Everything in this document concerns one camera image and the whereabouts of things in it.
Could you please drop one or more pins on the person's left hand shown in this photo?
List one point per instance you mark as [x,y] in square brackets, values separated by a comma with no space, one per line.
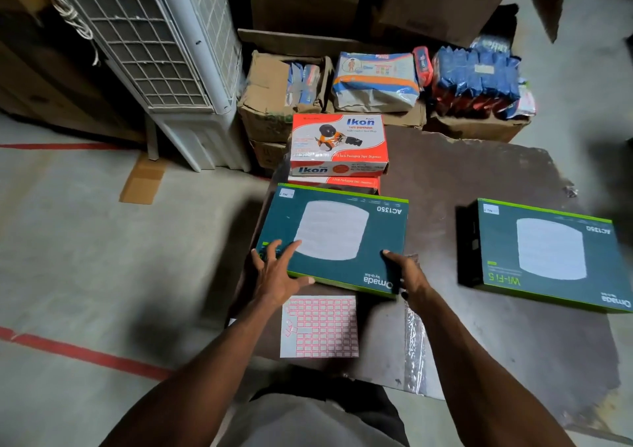
[274,281]

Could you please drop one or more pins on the person's right hand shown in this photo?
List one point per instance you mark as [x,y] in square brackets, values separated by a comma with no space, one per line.
[414,281]

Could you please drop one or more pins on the person's left thumb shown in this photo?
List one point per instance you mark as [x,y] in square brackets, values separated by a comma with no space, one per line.
[302,281]

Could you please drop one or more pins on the person's right thumb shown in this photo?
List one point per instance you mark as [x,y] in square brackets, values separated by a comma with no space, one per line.
[393,257]

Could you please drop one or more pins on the teal router box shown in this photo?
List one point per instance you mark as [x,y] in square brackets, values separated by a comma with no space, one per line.
[549,283]
[341,204]

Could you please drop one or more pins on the person's left forearm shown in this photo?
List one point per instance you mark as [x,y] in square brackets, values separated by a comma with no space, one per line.
[207,377]

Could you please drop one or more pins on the person's right forearm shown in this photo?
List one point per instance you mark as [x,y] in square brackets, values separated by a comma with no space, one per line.
[484,377]

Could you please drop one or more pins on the red label sticker sheet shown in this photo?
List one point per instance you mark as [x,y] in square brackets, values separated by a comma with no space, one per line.
[321,328]

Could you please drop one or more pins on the clear plastic wrapper strip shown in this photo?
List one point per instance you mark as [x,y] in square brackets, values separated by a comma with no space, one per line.
[414,347]

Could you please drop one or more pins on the red white tape dispenser box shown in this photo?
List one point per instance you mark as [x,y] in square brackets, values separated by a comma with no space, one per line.
[336,182]
[341,135]

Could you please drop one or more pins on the small brown cardboard box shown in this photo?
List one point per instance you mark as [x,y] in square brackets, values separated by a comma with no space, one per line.
[269,153]

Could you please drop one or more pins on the cardboard box under diaper pack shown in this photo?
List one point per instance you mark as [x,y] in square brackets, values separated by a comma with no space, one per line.
[405,115]

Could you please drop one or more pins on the person's light grey shirt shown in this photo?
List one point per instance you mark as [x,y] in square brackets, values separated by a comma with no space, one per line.
[306,424]

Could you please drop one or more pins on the low brown cardboard box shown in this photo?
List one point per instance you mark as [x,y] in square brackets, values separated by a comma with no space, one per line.
[474,127]

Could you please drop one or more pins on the white orange diaper pack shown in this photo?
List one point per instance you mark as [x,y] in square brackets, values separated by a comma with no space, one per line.
[376,83]

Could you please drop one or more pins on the flat cardboard piece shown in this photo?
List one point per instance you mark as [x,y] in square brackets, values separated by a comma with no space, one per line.
[144,179]

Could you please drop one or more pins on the open crumpled cardboard box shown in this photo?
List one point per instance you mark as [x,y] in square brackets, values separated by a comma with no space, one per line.
[264,95]

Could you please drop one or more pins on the red plastic packet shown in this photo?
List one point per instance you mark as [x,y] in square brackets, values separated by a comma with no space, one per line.
[423,65]

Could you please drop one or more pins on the blue white packets bundle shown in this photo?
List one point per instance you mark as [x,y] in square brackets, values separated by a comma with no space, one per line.
[302,83]

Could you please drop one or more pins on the bundle of dark blue packets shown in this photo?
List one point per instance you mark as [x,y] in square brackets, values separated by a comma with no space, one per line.
[474,75]

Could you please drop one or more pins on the white blue plastic packet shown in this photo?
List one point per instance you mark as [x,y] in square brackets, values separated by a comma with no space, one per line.
[525,103]

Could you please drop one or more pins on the large cardboard box open flap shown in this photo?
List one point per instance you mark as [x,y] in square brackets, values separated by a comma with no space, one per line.
[445,1]

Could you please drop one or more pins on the large brown cardboard box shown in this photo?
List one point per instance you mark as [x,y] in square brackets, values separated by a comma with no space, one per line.
[301,1]

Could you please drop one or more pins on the white air cooler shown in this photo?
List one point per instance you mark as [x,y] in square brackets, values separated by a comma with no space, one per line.
[148,41]

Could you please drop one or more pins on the stack of dark cardboard boxes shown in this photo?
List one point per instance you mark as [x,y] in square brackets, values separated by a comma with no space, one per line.
[44,80]

